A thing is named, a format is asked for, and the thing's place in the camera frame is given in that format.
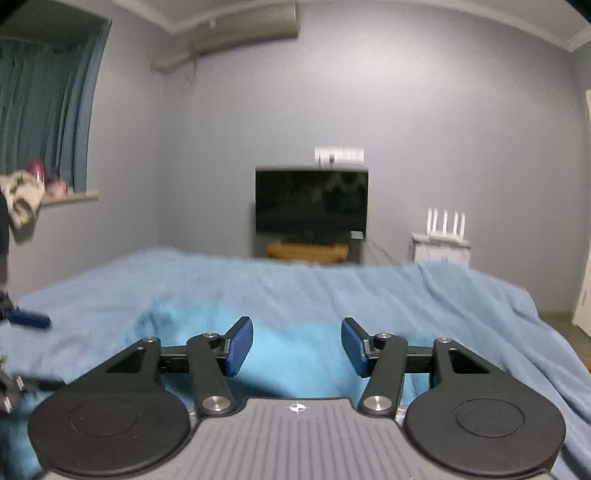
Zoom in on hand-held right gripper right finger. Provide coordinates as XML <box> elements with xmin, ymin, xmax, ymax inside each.
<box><xmin>341</xmin><ymin>318</ymin><xmax>525</xmax><ymax>417</ymax></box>

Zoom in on teal curtain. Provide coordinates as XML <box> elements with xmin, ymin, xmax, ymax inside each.
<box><xmin>0</xmin><ymin>18</ymin><xmax>112</xmax><ymax>193</ymax></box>

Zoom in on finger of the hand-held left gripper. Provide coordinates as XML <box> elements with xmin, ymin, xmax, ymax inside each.
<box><xmin>0</xmin><ymin>355</ymin><xmax>66</xmax><ymax>414</ymax></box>
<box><xmin>0</xmin><ymin>295</ymin><xmax>52</xmax><ymax>330</ymax></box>

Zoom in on teal hooded jacket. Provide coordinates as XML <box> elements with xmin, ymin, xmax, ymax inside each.
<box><xmin>0</xmin><ymin>300</ymin><xmax>435</xmax><ymax>480</ymax></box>

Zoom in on blue fleece blanket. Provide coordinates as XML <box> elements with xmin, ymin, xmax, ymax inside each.
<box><xmin>0</xmin><ymin>244</ymin><xmax>591</xmax><ymax>480</ymax></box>

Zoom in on white air conditioner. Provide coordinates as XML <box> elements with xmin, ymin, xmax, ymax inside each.
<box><xmin>151</xmin><ymin>1</ymin><xmax>301</xmax><ymax>73</ymax></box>

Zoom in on wooden monitor stand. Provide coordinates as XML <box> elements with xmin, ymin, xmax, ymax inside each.
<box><xmin>267</xmin><ymin>240</ymin><xmax>350</xmax><ymax>265</ymax></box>

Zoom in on black monitor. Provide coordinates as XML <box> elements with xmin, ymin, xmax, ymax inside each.
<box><xmin>255</xmin><ymin>166</ymin><xmax>369</xmax><ymax>237</ymax></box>

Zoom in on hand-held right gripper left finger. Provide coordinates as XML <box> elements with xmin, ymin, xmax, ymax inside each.
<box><xmin>69</xmin><ymin>316</ymin><xmax>254</xmax><ymax>417</ymax></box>

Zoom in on white router with antennas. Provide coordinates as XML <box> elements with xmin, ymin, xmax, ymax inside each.
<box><xmin>425</xmin><ymin>208</ymin><xmax>467</xmax><ymax>243</ymax></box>

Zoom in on white cabinet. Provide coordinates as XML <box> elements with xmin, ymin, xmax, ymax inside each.
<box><xmin>411</xmin><ymin>233</ymin><xmax>472</xmax><ymax>269</ymax></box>

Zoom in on monitor cable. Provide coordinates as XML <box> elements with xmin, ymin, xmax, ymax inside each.
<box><xmin>367</xmin><ymin>236</ymin><xmax>403</xmax><ymax>265</ymax></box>

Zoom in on white door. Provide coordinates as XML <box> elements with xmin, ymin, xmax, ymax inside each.
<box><xmin>571</xmin><ymin>89</ymin><xmax>591</xmax><ymax>329</ymax></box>

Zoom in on pale patterned cloth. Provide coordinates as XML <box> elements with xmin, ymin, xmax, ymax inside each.
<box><xmin>0</xmin><ymin>170</ymin><xmax>45</xmax><ymax>230</ymax></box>

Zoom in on wooden window sill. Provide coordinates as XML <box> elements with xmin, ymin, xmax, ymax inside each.
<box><xmin>41</xmin><ymin>189</ymin><xmax>99</xmax><ymax>205</ymax></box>

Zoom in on white wall socket strip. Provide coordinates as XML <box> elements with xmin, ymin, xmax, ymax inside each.
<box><xmin>314</xmin><ymin>147</ymin><xmax>365</xmax><ymax>164</ymax></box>

